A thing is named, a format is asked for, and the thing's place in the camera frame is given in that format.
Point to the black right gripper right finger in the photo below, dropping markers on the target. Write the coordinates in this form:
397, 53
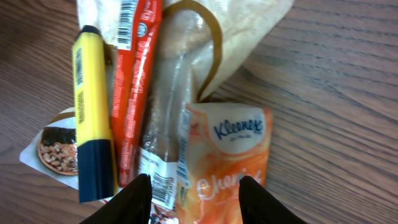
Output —
258, 206

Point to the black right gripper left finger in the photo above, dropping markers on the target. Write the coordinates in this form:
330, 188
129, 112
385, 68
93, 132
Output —
132, 205

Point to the yellow highlighter marker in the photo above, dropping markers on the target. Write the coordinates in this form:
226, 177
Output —
93, 133

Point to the small orange snack packet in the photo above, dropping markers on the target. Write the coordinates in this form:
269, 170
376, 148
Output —
222, 143

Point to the silver red crinkled wrapper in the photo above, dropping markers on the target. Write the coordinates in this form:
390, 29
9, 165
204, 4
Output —
54, 152

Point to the beige brown snack pouch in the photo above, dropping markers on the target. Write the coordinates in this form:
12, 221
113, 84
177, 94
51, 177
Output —
200, 44

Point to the red snack stick packet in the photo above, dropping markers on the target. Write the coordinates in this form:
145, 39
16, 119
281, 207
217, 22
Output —
138, 30

